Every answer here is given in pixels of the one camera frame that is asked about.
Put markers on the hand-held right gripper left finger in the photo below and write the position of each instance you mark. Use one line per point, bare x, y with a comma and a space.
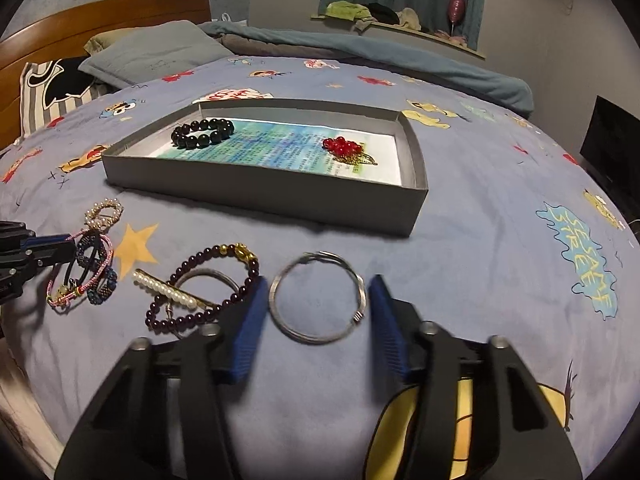
244, 332

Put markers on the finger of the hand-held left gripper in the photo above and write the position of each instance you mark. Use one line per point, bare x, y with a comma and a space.
50, 241
52, 255

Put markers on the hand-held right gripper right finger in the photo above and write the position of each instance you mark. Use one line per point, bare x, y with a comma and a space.
390, 332

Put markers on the thin silver bangle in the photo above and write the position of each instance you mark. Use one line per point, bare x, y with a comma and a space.
210, 272

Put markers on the pearl gold hair clip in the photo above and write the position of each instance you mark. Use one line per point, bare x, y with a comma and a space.
165, 287

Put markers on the grey cardboard box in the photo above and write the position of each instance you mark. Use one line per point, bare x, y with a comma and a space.
250, 195

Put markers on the blue cartoon printed bedsheet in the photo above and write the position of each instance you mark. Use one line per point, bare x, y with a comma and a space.
490, 270

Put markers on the black white striped pillow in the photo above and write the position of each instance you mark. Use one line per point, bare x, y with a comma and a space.
60, 85

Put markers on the blue-green printed paper sheet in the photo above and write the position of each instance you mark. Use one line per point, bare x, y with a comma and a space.
280, 147

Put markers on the red bead gold leaf brooch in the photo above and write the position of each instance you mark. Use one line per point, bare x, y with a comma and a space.
340, 146

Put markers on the olive pillow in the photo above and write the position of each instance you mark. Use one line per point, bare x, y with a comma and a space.
107, 40

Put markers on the grey-blue pillow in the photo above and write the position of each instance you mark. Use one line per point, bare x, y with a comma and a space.
160, 50

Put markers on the wooden headboard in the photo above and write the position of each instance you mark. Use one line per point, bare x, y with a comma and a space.
100, 15

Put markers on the blue blanket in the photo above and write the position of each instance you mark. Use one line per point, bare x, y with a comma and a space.
400, 57

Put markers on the grey duvet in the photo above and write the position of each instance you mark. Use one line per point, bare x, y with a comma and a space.
270, 42

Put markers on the black monitor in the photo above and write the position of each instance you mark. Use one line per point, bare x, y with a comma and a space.
612, 140

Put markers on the pink cloth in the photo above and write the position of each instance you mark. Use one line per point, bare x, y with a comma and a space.
452, 37

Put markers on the window sill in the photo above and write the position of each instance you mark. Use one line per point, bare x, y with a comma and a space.
400, 29

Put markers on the beige cloth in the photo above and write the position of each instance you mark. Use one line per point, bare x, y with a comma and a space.
411, 17

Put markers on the black cloth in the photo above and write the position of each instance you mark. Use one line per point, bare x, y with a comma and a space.
382, 10

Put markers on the green cloth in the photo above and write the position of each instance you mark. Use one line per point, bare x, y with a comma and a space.
345, 10

